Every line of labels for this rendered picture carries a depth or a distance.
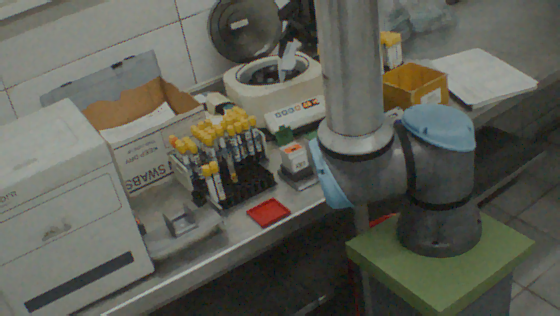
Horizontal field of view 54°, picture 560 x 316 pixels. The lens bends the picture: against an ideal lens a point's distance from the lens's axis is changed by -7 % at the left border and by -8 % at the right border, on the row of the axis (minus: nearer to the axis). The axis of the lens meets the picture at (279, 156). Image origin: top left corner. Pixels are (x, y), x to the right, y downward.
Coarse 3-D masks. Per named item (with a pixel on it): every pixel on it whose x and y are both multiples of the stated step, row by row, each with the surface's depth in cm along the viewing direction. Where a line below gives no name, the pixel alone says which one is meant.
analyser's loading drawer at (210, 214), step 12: (216, 204) 116; (180, 216) 117; (192, 216) 114; (204, 216) 117; (216, 216) 116; (168, 228) 116; (180, 228) 115; (192, 228) 114; (204, 228) 115; (144, 240) 114; (156, 240) 113; (168, 240) 112; (180, 240) 112; (156, 252) 110
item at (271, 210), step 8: (272, 200) 124; (256, 208) 123; (264, 208) 122; (272, 208) 122; (280, 208) 121; (256, 216) 120; (264, 216) 120; (272, 216) 120; (280, 216) 118; (264, 224) 117
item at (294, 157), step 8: (296, 144) 127; (280, 152) 128; (288, 152) 125; (296, 152) 125; (304, 152) 126; (288, 160) 126; (296, 160) 125; (304, 160) 126; (288, 168) 127; (296, 168) 126
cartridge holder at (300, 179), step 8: (280, 168) 132; (304, 168) 127; (312, 168) 128; (280, 176) 132; (288, 176) 128; (296, 176) 126; (304, 176) 127; (312, 176) 127; (296, 184) 126; (304, 184) 126
